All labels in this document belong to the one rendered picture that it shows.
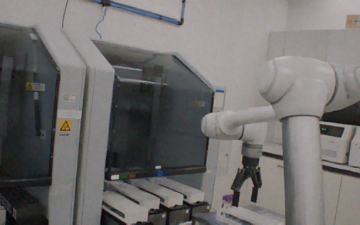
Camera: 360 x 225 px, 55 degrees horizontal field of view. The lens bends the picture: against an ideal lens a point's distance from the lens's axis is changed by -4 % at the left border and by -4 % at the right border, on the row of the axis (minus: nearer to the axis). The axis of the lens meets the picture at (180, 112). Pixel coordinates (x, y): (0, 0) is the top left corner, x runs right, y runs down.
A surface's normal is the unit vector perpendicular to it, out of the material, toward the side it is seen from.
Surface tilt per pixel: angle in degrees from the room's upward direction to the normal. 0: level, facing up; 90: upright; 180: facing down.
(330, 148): 90
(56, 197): 90
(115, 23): 90
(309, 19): 90
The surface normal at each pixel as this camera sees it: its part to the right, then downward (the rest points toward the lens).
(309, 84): 0.25, -0.15
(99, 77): 0.67, 0.11
